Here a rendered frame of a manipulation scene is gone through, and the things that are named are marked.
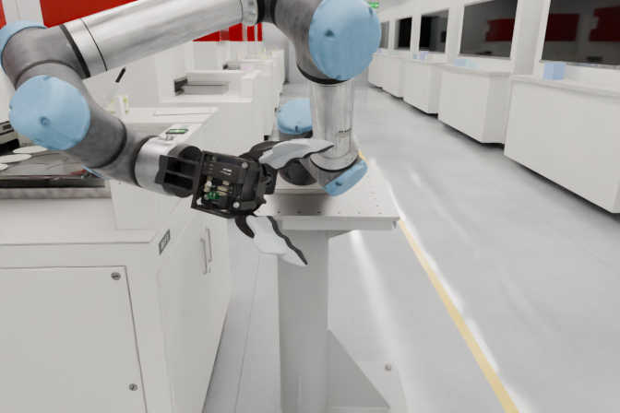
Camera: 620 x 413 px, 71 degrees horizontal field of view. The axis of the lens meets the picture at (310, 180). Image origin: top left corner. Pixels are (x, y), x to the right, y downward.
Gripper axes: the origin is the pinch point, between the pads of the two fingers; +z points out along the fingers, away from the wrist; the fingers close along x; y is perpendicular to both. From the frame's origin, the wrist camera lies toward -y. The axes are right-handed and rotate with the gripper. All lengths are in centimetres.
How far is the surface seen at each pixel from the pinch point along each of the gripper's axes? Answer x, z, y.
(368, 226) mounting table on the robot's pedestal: -8, -5, -55
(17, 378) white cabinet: -60, -71, -22
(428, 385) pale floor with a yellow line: -68, 17, -118
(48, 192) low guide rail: -19, -87, -33
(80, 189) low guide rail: -16, -80, -37
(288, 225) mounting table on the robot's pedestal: -12, -24, -48
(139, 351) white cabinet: -47, -46, -31
